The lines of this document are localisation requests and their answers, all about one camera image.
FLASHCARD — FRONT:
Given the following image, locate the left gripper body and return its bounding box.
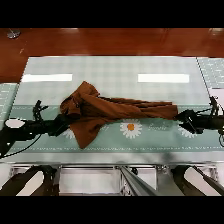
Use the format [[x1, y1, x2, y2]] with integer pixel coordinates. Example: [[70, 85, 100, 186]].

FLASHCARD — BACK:
[[47, 113, 72, 137]]

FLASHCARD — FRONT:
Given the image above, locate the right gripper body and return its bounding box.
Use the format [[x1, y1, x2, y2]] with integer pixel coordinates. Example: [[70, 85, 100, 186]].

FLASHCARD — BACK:
[[174, 109, 205, 135]]

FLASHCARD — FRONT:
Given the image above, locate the brown shirt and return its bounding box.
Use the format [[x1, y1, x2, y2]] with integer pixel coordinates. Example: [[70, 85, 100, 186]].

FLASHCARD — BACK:
[[59, 80, 180, 150]]

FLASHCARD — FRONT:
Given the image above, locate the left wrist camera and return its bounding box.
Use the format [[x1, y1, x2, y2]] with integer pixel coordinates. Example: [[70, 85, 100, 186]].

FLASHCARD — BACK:
[[32, 99, 50, 122]]

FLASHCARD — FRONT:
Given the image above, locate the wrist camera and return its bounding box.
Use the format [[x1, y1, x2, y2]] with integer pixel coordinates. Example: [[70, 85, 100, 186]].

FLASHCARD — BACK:
[[208, 95, 221, 117], [32, 99, 50, 122]]

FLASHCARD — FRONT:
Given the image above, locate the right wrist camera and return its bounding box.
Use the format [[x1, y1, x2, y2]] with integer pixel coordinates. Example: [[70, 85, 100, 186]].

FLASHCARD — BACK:
[[208, 95, 221, 117]]

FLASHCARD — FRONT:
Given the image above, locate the black cable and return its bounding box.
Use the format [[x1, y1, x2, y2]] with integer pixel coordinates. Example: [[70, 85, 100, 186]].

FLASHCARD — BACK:
[[0, 132, 44, 158], [217, 130, 224, 148]]

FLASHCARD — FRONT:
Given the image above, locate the silver frame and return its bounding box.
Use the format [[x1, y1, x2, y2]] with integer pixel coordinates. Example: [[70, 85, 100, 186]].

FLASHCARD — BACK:
[[0, 161, 224, 197]]

